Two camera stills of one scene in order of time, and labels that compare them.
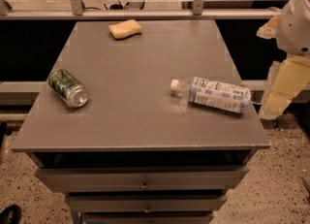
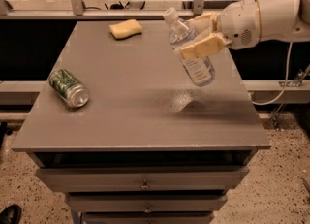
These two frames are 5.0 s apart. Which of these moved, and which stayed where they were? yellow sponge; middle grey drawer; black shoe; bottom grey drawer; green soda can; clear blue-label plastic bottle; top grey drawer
Moved: clear blue-label plastic bottle
Stayed: bottom grey drawer; middle grey drawer; yellow sponge; top grey drawer; black shoe; green soda can
